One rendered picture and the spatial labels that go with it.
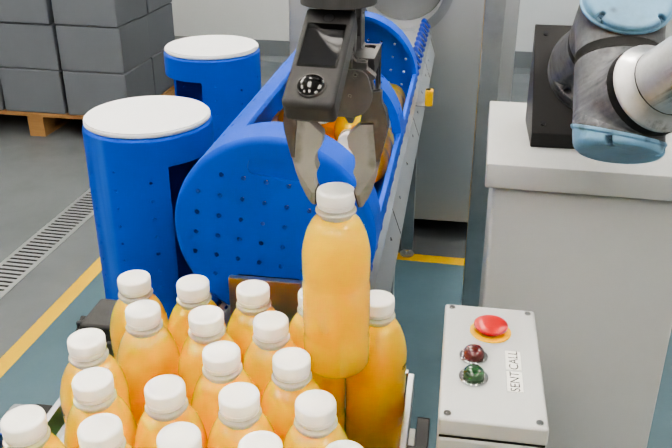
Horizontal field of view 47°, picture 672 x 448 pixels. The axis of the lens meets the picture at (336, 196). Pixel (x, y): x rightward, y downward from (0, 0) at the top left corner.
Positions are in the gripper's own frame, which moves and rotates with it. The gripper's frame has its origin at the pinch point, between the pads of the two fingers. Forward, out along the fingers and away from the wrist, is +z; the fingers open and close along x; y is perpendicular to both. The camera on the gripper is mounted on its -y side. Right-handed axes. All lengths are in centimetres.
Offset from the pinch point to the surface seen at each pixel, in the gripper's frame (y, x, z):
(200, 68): 137, 62, 26
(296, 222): 22.5, 9.3, 14.7
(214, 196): 22.4, 20.6, 11.6
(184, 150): 78, 46, 27
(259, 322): -1.1, 8.3, 15.2
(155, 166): 73, 51, 30
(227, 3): 535, 178, 85
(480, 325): 1.9, -15.3, 15.0
